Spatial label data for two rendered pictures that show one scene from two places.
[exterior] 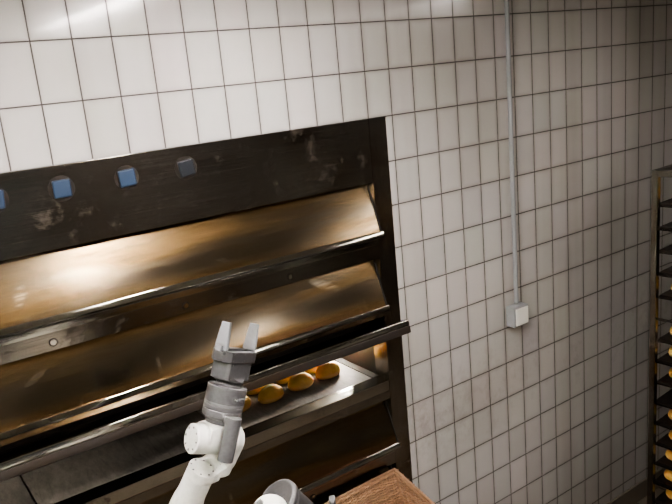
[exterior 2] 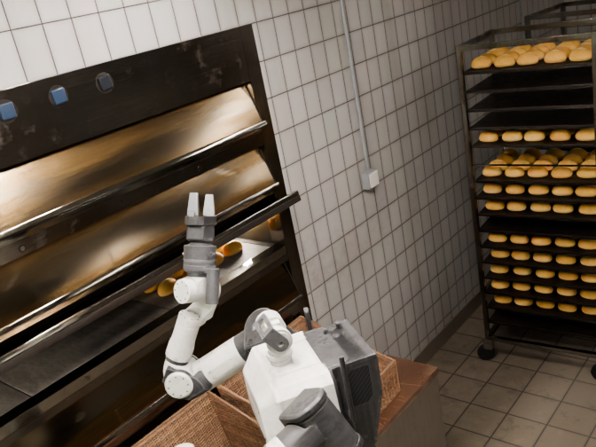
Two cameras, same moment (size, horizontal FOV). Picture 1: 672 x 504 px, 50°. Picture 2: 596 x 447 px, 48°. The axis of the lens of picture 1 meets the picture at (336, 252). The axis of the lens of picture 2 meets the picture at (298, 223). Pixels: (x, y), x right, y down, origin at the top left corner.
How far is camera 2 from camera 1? 0.44 m
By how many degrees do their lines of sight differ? 14
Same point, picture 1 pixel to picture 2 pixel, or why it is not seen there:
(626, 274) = (440, 137)
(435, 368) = (317, 231)
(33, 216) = not seen: outside the picture
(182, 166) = (102, 82)
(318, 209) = (212, 108)
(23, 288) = not seen: outside the picture
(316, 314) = (224, 197)
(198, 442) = (190, 292)
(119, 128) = (45, 52)
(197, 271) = (128, 171)
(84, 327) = (45, 231)
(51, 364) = (22, 269)
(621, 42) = not seen: outside the picture
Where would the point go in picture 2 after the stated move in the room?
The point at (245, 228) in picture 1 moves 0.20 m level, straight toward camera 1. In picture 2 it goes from (158, 130) to (171, 138)
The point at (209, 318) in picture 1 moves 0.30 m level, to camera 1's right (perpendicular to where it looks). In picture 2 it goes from (142, 212) to (225, 189)
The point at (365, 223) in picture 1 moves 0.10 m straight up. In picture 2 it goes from (250, 116) to (244, 90)
